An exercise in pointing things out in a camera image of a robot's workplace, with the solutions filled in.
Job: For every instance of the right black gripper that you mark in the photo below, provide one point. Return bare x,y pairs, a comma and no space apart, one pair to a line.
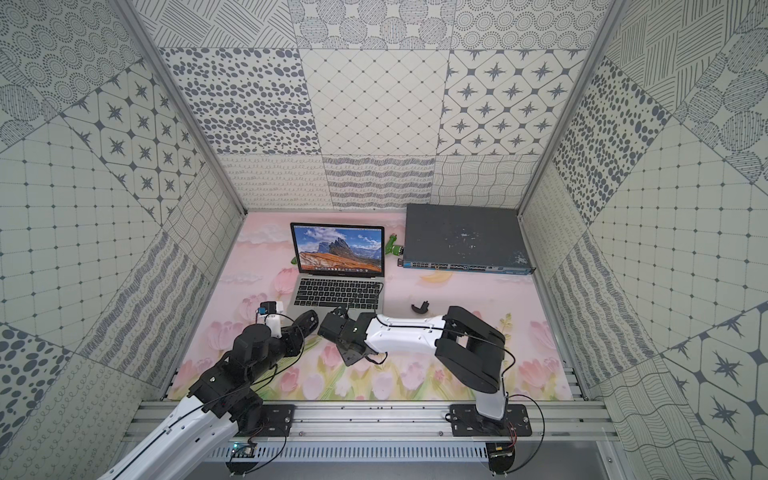
347,356

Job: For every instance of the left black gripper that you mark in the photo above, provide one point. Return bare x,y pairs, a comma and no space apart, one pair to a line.
298,330

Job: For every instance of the small black mouse cover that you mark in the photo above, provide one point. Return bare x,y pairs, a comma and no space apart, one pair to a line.
421,309

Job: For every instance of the black wireless mouse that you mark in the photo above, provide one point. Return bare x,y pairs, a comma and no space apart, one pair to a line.
307,323

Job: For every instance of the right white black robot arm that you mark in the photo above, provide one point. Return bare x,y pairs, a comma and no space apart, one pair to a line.
468,347

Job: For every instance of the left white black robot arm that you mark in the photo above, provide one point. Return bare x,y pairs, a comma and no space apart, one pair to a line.
220,404

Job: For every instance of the silver open laptop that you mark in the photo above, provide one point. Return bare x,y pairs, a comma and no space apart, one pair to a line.
339,266

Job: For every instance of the pink floral table mat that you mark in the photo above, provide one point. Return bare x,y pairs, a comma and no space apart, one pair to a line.
260,268

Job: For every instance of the green plastic toy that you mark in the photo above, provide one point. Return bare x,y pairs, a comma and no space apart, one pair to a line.
392,248

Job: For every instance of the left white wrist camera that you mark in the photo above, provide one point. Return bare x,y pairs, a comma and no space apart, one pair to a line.
269,314

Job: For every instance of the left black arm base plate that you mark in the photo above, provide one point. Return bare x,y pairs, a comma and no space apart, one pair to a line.
267,420

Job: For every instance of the aluminium mounting rail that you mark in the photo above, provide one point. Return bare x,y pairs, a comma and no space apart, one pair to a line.
426,421

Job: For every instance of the dark grey network switch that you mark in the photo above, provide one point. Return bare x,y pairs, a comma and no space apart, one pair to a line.
465,238

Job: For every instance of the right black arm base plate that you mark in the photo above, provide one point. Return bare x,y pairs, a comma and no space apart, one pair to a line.
465,421

